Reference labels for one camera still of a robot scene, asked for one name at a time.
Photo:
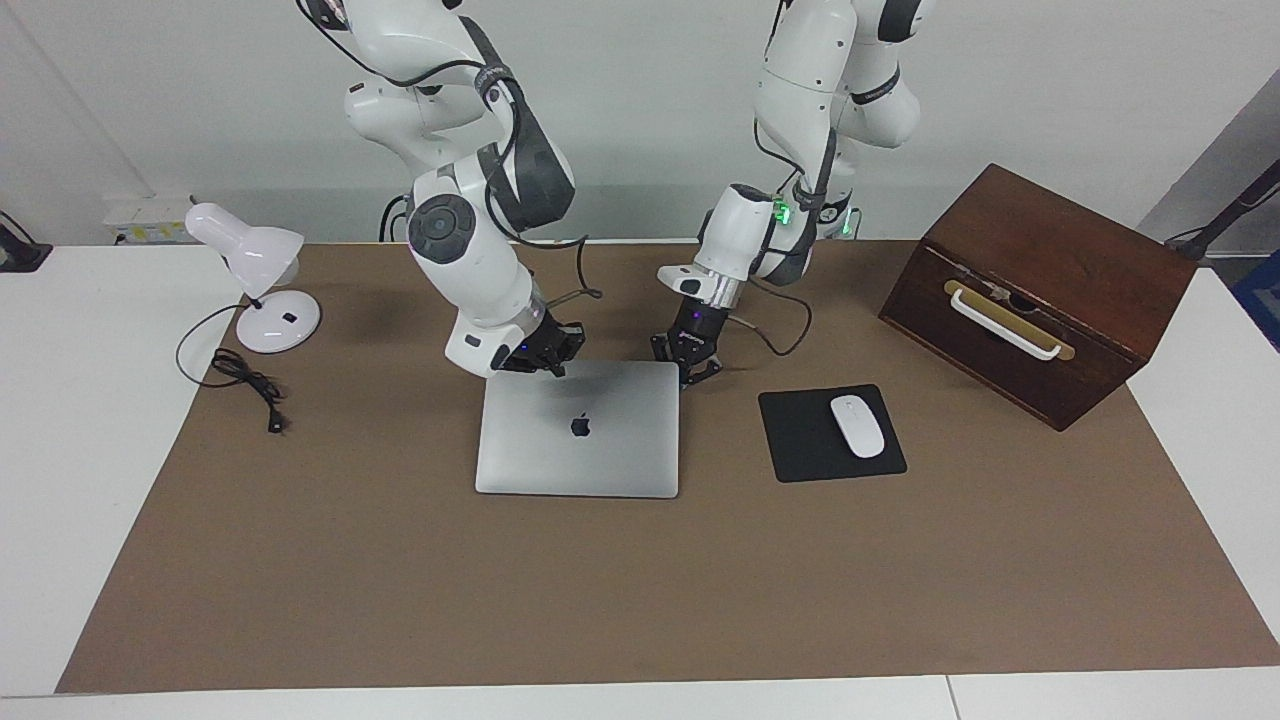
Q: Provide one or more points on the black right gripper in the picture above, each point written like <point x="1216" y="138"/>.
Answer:
<point x="530" y="348"/>

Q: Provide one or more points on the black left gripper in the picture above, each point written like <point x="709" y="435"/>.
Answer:
<point x="700" y="320"/>

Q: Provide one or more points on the grey laptop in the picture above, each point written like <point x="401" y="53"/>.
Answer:
<point x="580" y="440"/>

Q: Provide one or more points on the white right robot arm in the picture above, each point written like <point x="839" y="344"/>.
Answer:
<point x="470" y="260"/>

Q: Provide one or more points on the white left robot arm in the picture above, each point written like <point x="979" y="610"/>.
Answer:
<point x="800" y="80"/>

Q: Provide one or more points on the black mouse pad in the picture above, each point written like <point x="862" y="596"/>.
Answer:
<point x="800" y="440"/>

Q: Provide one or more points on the white computer mouse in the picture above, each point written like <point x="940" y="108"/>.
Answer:
<point x="858" y="427"/>

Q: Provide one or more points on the brown table mat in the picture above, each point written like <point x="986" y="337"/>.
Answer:
<point x="640" y="590"/>

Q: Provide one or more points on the white desk lamp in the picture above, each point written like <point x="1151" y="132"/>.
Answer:
<point x="262" y="250"/>

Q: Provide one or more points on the dark wooden box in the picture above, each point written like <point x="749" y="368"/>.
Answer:
<point x="1060" y="250"/>

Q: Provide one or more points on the black clamp base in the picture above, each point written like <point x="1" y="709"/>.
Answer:
<point x="20" y="252"/>

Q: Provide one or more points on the black stand pole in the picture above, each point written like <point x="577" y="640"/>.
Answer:
<point x="1225" y="215"/>

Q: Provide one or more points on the blue object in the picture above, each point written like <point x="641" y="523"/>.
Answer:
<point x="1262" y="300"/>

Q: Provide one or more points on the white wall power strip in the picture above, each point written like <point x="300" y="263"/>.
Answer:
<point x="150" y="222"/>

